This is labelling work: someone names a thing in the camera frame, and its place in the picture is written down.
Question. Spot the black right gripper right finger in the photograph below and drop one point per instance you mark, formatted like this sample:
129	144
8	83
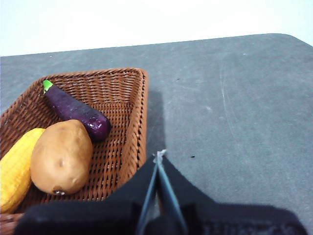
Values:
220	220

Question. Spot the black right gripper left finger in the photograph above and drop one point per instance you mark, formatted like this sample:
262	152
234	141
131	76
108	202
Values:
97	218

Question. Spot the brown potato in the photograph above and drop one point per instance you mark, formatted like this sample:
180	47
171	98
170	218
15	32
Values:
61	156

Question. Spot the purple eggplant with green stem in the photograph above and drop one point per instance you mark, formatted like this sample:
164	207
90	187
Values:
73	107

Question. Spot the brown wicker basket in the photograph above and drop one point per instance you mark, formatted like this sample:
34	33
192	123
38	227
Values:
110	98

